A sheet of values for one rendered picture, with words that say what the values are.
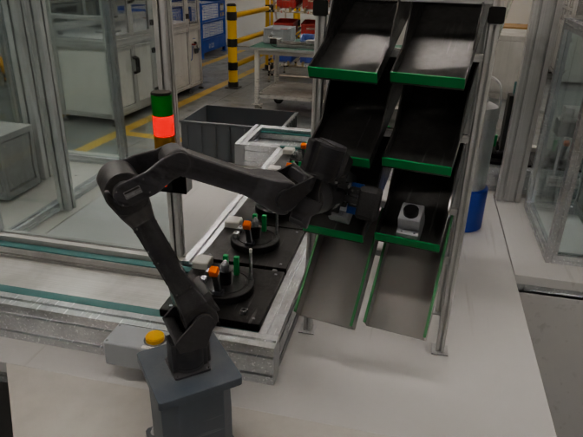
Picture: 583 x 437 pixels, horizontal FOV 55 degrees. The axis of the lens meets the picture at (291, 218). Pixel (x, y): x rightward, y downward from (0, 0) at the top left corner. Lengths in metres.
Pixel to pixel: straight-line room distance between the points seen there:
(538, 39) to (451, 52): 1.11
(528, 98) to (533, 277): 0.73
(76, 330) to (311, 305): 0.55
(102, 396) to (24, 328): 0.30
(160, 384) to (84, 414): 0.31
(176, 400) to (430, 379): 0.61
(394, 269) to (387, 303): 0.08
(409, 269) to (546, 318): 0.75
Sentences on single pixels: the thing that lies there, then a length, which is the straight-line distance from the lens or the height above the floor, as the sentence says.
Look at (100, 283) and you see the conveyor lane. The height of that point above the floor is 0.92.
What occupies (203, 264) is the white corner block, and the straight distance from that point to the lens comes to 1.46.
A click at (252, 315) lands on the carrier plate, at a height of 0.97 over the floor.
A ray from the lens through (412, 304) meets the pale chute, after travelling 1.24.
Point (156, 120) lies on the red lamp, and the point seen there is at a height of 1.35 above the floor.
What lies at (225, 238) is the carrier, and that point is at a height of 0.97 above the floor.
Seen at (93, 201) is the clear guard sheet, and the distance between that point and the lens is 1.62.
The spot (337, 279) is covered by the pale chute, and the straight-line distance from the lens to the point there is 1.25.
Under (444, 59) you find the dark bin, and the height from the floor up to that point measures 1.55.
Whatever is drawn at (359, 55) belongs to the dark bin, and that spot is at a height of 1.54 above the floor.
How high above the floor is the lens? 1.70
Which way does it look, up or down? 25 degrees down
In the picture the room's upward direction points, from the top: 1 degrees clockwise
